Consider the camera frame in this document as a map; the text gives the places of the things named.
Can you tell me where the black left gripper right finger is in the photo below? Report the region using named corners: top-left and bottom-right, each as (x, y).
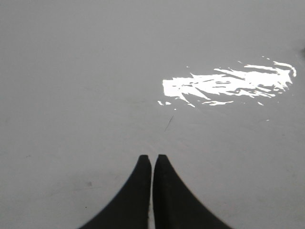
top-left (152, 155), bottom-right (230, 229)

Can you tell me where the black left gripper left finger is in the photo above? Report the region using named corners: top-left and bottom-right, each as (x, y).
top-left (81, 155), bottom-right (152, 229)

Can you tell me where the white whiteboard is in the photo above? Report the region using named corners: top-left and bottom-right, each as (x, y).
top-left (0, 0), bottom-right (305, 229)

